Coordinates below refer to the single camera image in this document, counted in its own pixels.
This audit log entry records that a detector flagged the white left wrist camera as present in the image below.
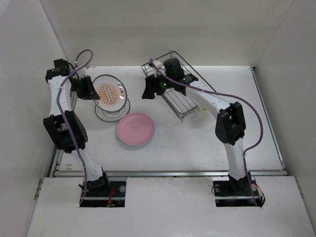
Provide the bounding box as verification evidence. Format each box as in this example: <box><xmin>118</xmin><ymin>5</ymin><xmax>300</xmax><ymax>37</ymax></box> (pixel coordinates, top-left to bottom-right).
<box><xmin>77</xmin><ymin>65</ymin><xmax>90</xmax><ymax>79</ymax></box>

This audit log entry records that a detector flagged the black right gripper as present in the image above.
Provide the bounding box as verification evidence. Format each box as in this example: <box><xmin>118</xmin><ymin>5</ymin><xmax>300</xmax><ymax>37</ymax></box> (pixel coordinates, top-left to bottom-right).
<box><xmin>142</xmin><ymin>71</ymin><xmax>174</xmax><ymax>99</ymax></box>

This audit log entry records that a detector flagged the white plate red print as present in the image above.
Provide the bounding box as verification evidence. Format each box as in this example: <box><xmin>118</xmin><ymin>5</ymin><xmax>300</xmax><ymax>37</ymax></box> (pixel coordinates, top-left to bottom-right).
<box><xmin>92</xmin><ymin>74</ymin><xmax>127</xmax><ymax>113</ymax></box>

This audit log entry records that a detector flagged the blue plastic plate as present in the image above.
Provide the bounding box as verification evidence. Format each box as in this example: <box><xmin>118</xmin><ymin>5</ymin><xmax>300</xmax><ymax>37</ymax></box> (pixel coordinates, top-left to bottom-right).
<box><xmin>118</xmin><ymin>139</ymin><xmax>152</xmax><ymax>151</ymax></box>

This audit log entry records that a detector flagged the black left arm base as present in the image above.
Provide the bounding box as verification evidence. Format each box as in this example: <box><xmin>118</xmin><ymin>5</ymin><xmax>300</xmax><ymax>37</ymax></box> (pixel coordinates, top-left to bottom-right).
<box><xmin>79</xmin><ymin>178</ymin><xmax>127</xmax><ymax>208</ymax></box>

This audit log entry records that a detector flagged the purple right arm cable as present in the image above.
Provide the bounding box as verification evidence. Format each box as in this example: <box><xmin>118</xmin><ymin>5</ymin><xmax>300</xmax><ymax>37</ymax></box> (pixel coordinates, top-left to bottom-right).
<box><xmin>149</xmin><ymin>58</ymin><xmax>264</xmax><ymax>207</ymax></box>

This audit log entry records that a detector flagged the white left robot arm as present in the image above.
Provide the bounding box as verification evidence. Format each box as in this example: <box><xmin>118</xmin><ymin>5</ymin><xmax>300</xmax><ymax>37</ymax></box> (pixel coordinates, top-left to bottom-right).
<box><xmin>43</xmin><ymin>59</ymin><xmax>111</xmax><ymax>196</ymax></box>

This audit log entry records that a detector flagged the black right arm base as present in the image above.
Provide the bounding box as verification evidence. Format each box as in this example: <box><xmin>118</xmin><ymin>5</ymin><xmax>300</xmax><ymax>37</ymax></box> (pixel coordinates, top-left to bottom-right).
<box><xmin>211</xmin><ymin>176</ymin><xmax>266</xmax><ymax>207</ymax></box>

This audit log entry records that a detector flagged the pink plastic plate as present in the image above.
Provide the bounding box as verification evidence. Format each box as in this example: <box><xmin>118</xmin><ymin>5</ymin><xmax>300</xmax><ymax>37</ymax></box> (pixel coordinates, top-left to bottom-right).
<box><xmin>117</xmin><ymin>113</ymin><xmax>156</xmax><ymax>146</ymax></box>

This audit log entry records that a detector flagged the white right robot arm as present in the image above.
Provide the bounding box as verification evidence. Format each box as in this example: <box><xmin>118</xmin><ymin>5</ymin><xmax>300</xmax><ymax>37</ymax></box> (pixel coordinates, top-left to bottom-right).
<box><xmin>142</xmin><ymin>58</ymin><xmax>248</xmax><ymax>195</ymax></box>

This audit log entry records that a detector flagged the black wire dish rack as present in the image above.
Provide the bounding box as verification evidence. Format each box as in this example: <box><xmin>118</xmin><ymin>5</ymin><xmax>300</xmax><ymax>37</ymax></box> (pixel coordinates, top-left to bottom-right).
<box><xmin>141</xmin><ymin>51</ymin><xmax>216</xmax><ymax>120</ymax></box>

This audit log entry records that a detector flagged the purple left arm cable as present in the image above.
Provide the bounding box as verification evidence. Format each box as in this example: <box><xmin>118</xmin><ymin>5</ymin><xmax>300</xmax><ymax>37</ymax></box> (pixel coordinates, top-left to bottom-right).
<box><xmin>56</xmin><ymin>49</ymin><xmax>94</xmax><ymax>205</ymax></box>

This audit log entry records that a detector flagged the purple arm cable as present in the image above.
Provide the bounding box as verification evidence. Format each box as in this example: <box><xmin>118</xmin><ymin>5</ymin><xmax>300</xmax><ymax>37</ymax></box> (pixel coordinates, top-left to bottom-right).
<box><xmin>56</xmin><ymin>49</ymin><xmax>94</xmax><ymax>205</ymax></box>
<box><xmin>149</xmin><ymin>58</ymin><xmax>264</xmax><ymax>207</ymax></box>

